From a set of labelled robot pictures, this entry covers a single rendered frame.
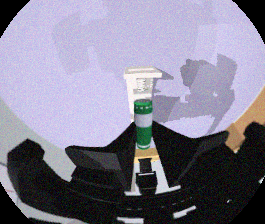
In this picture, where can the green and white battery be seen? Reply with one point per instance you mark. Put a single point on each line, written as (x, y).
(143, 117)

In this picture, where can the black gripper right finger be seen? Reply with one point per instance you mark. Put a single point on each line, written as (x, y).
(177, 152)

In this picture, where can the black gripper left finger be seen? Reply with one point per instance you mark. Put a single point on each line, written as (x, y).
(118, 156)

